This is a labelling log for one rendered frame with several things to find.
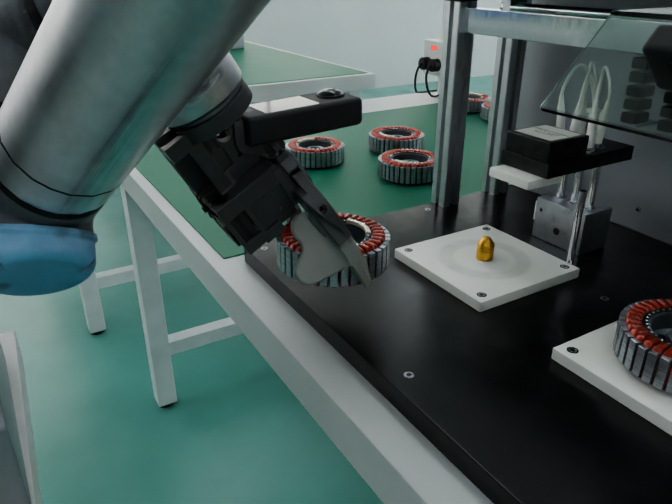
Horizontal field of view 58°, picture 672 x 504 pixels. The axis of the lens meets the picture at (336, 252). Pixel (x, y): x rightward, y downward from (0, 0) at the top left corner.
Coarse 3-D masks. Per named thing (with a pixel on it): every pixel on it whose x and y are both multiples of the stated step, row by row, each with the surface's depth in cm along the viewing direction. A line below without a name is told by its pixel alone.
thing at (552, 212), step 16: (544, 208) 76; (560, 208) 74; (592, 208) 73; (608, 208) 73; (544, 224) 77; (560, 224) 75; (592, 224) 73; (608, 224) 74; (544, 240) 78; (560, 240) 75; (592, 240) 74
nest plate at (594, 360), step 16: (592, 336) 56; (608, 336) 56; (560, 352) 53; (576, 352) 53; (592, 352) 53; (608, 352) 53; (576, 368) 52; (592, 368) 51; (608, 368) 51; (624, 368) 51; (592, 384) 51; (608, 384) 50; (624, 384) 49; (640, 384) 49; (624, 400) 49; (640, 400) 48; (656, 400) 48; (656, 416) 46
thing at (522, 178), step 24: (528, 144) 67; (552, 144) 64; (576, 144) 66; (624, 144) 72; (504, 168) 69; (528, 168) 67; (552, 168) 65; (576, 168) 67; (600, 168) 71; (576, 192) 74
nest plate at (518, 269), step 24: (432, 240) 75; (456, 240) 75; (504, 240) 75; (408, 264) 71; (432, 264) 69; (456, 264) 69; (480, 264) 69; (504, 264) 69; (528, 264) 69; (552, 264) 69; (456, 288) 64; (480, 288) 64; (504, 288) 64; (528, 288) 64
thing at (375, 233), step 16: (288, 224) 60; (352, 224) 62; (368, 224) 61; (288, 240) 57; (368, 240) 57; (384, 240) 58; (288, 256) 56; (368, 256) 56; (384, 256) 57; (288, 272) 57; (352, 272) 55
